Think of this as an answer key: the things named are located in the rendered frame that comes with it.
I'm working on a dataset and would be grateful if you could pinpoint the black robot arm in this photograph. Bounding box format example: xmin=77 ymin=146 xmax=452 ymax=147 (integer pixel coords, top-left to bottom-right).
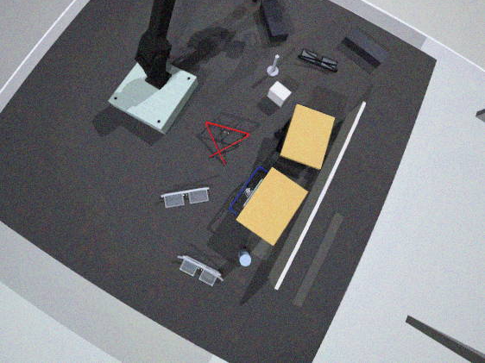
xmin=135 ymin=0 xmax=176 ymax=90

